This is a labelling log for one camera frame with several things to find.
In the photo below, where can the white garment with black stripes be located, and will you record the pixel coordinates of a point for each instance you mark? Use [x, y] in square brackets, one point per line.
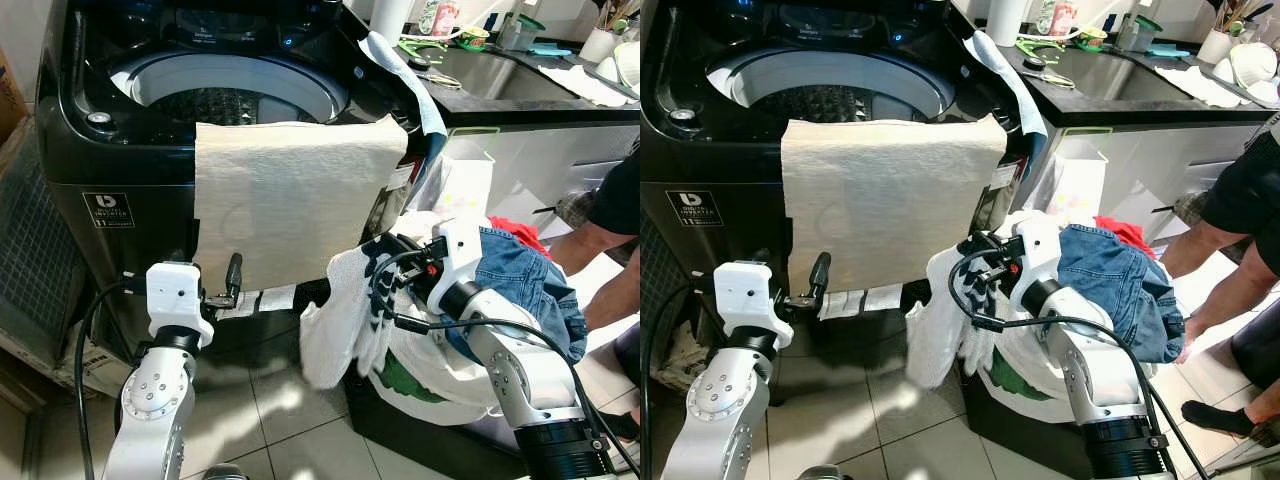
[335, 320]
[935, 320]

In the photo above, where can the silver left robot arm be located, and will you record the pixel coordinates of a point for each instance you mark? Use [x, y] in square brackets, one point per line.
[155, 400]
[720, 400]

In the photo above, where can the black top-loading washing machine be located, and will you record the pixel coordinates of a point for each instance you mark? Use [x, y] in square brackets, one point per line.
[680, 160]
[70, 150]

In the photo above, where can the white paper label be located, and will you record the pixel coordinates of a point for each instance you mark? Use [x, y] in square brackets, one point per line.
[277, 298]
[880, 297]
[838, 303]
[238, 304]

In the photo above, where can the white paper bag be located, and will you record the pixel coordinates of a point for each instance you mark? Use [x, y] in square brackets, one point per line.
[465, 185]
[1075, 185]

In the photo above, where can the beige towel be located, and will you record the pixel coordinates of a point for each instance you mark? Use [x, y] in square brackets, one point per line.
[290, 200]
[890, 200]

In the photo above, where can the blue denim jeans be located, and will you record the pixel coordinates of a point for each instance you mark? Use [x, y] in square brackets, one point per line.
[1120, 280]
[520, 280]

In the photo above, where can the red garment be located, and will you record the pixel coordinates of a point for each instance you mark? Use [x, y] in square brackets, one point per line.
[1125, 235]
[520, 235]

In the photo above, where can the white and green laundry basket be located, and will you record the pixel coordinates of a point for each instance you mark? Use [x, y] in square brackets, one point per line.
[420, 385]
[1030, 385]

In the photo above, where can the grey mesh crate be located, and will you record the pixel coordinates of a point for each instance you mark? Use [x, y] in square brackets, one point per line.
[40, 250]
[660, 290]

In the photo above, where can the black stand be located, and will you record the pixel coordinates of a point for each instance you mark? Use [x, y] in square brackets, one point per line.
[430, 445]
[1030, 445]

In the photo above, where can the grey robot leg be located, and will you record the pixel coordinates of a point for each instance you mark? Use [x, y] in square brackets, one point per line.
[225, 473]
[822, 474]

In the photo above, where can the light blue cloth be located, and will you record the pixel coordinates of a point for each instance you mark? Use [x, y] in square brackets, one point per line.
[1005, 70]
[400, 70]

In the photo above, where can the scissors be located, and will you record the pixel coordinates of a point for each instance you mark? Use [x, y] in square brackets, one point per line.
[440, 78]
[1055, 78]

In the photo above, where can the person in white hoodie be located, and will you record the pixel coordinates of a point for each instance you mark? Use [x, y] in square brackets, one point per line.
[610, 250]
[1240, 200]

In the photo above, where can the steel sink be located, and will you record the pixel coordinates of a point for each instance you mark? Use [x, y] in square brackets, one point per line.
[500, 75]
[1110, 75]

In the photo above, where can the white paper towel roll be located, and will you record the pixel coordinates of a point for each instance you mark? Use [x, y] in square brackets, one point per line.
[390, 18]
[1007, 18]

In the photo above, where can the white dish cloth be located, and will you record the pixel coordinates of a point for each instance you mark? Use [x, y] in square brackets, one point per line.
[585, 88]
[1200, 88]

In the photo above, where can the teal sponge tray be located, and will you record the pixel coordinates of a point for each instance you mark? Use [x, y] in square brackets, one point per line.
[1168, 49]
[550, 49]

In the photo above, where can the glass jar with green lid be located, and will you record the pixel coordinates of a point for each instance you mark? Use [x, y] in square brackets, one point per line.
[1140, 32]
[520, 32]

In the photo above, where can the white utensil cup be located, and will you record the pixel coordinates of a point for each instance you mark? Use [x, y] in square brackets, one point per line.
[600, 45]
[1215, 45]

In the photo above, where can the white bowl stack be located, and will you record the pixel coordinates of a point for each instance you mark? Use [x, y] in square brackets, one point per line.
[625, 65]
[1255, 65]

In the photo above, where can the brown cardboard box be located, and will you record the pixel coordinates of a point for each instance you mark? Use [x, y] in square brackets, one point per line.
[10, 100]

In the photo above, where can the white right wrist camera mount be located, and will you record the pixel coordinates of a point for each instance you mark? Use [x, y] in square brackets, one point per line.
[460, 255]
[1038, 255]

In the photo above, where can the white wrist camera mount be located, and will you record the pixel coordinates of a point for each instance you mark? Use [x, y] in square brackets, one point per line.
[178, 300]
[460, 255]
[1038, 255]
[752, 300]

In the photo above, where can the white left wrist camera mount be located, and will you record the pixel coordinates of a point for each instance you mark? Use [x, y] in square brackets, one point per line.
[752, 300]
[178, 300]

